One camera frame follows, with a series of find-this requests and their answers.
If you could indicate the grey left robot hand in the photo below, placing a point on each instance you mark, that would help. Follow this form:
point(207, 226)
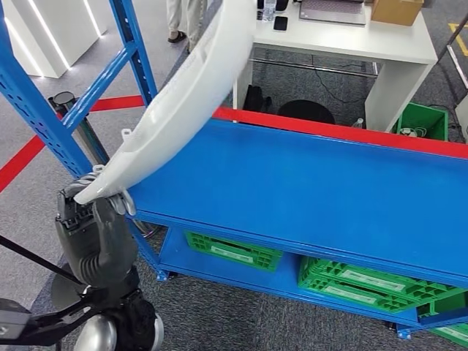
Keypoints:
point(95, 252)

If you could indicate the white plastic shell part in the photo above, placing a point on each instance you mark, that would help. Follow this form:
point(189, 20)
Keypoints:
point(175, 106)

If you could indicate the blue metal shelf rack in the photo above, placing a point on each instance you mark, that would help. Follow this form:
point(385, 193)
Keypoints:
point(329, 203)

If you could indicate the red barrier belt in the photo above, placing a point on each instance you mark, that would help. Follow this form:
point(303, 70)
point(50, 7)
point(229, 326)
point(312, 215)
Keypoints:
point(20, 164)
point(329, 127)

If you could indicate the green folding plastic crate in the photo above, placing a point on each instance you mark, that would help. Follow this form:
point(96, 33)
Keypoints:
point(203, 241)
point(232, 255)
point(453, 335)
point(349, 295)
point(371, 282)

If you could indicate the person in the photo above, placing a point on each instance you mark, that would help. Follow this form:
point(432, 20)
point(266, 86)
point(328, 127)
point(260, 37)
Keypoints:
point(175, 14)

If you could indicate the black bag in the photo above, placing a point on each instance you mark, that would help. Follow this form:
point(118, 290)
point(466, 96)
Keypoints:
point(254, 98)

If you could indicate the black round stool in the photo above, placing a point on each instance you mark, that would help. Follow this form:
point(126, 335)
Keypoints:
point(306, 112)

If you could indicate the small dark card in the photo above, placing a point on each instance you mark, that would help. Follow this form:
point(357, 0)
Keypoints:
point(260, 14)

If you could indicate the clear water bottle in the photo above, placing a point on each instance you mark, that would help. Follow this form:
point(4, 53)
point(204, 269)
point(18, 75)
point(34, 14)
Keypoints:
point(269, 9)

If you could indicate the black pouch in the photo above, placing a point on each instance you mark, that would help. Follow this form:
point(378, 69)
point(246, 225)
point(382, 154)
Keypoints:
point(281, 4)

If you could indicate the small clear plastic bottle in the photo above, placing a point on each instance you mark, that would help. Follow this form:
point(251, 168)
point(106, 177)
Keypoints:
point(357, 123)

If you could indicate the white desk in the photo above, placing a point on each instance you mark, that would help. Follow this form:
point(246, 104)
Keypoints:
point(329, 41)

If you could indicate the grey laptop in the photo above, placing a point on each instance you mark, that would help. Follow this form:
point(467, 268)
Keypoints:
point(330, 12)

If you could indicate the brown cardboard box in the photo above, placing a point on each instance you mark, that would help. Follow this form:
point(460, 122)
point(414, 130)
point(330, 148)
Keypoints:
point(396, 10)

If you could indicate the green open plastic bin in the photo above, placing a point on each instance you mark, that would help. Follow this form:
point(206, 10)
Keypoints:
point(435, 121)

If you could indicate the white cabinet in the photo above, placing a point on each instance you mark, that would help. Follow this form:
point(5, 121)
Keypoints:
point(461, 118)

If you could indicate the grey metal frame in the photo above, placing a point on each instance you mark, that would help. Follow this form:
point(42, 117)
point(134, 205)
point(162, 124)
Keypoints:
point(459, 63)

